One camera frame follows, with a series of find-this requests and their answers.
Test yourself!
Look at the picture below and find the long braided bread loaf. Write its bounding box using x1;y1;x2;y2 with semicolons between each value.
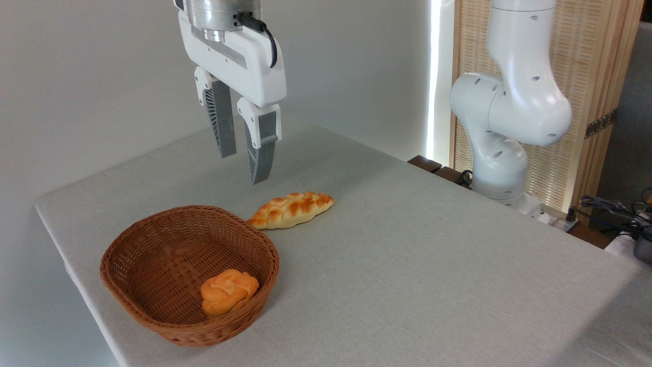
247;192;335;230

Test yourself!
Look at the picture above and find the black cable bundle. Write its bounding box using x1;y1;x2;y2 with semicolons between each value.
580;190;652;240

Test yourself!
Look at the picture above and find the brown wicker basket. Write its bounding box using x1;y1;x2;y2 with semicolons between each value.
100;205;280;348

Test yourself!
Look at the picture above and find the grey tablecloth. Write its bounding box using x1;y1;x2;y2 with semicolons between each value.
35;112;652;367

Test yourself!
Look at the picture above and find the white power strip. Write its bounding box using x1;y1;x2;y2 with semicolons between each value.
545;205;581;233

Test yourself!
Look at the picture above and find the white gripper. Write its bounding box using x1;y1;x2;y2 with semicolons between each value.
177;9;287;185

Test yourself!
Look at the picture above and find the wooden slatted screen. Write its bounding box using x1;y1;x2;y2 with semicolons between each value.
451;0;645;225

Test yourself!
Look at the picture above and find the metal screen hinge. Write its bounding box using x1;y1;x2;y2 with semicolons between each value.
585;109;618;139

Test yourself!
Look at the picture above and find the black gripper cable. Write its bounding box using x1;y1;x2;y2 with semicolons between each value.
237;12;279;69

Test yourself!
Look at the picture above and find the silver metal wrist flange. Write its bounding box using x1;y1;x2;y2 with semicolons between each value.
184;0;263;43

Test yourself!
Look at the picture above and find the dark wooden block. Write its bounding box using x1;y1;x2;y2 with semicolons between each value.
407;155;443;174
433;166;472;189

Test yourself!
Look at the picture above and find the round orange bread bun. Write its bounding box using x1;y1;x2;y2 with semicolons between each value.
200;269;260;318

